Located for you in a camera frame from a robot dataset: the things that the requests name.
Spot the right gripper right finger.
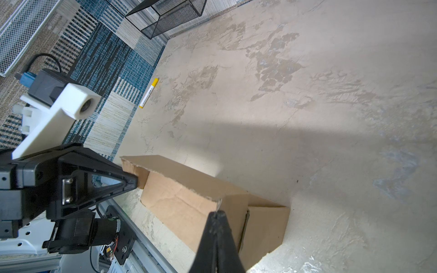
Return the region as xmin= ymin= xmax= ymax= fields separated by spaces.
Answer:
xmin=215 ymin=210 xmax=245 ymax=273

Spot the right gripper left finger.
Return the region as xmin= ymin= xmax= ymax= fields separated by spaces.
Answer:
xmin=189 ymin=212 xmax=217 ymax=273

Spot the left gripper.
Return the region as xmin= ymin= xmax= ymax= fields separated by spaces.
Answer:
xmin=1 ymin=143 xmax=138 ymax=239

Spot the brown cardboard box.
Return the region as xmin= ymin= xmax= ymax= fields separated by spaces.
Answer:
xmin=121 ymin=155 xmax=290 ymax=270

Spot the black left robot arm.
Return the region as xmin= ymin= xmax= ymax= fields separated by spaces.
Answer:
xmin=1 ymin=143 xmax=138 ymax=254

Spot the yellow white marker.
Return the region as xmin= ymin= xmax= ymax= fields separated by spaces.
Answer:
xmin=139 ymin=78 xmax=159 ymax=109

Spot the aluminium mounting rail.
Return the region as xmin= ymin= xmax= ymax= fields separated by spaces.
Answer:
xmin=0 ymin=197 xmax=178 ymax=273

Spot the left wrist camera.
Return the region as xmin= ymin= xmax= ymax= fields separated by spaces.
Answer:
xmin=12 ymin=69 xmax=101 ymax=159

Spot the white wire mesh basket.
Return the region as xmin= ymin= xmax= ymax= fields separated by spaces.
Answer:
xmin=1 ymin=0 xmax=62 ymax=77

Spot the black wire mesh shelf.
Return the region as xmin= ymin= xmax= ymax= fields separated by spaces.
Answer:
xmin=125 ymin=0 xmax=207 ymax=40

